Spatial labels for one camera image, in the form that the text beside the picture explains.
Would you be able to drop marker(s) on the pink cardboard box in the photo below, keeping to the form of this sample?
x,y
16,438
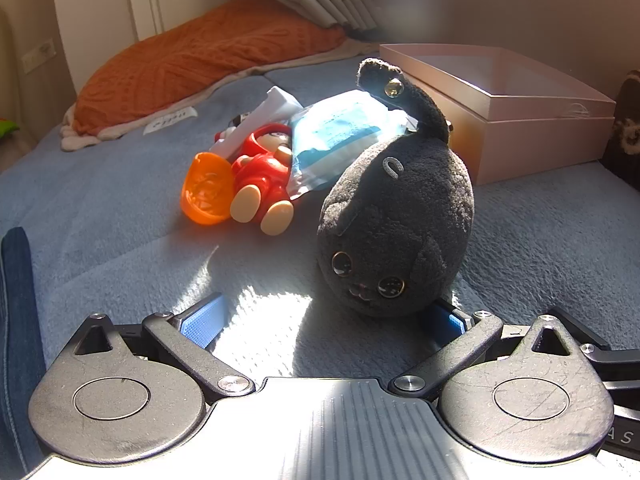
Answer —
x,y
540,145

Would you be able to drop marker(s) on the white cabinet panel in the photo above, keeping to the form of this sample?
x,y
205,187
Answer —
x,y
100,0

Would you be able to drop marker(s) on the brown patterned sock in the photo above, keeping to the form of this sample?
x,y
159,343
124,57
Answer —
x,y
625,130

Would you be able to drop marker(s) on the orange plastic capsule half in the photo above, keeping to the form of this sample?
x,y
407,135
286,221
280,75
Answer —
x,y
200,195

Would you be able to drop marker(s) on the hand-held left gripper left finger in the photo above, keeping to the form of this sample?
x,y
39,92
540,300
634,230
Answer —
x,y
202,321

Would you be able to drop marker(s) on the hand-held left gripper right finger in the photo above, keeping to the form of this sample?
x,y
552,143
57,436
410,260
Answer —
x,y
447,324

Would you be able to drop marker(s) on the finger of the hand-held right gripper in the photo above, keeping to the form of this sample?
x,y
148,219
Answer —
x,y
585,331

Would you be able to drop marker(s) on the red figure toy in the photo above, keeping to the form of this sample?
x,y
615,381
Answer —
x,y
260,175

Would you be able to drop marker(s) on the left leg in blue jeans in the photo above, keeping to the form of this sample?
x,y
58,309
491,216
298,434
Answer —
x,y
20,310

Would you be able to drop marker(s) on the green printed cushion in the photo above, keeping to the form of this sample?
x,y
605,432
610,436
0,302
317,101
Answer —
x,y
7,127

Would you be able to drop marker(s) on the white plastic adapter box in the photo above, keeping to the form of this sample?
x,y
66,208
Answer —
x,y
270,110

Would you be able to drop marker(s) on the black plush cat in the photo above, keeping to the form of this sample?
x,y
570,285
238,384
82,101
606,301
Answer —
x,y
395,200

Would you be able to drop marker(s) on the white paper label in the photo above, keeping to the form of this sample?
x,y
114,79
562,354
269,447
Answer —
x,y
170,121

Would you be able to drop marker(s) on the orange knitted blanket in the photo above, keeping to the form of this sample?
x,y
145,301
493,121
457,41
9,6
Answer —
x,y
210,55

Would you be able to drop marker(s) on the white wall socket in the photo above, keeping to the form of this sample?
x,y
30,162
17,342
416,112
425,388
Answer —
x,y
39,52

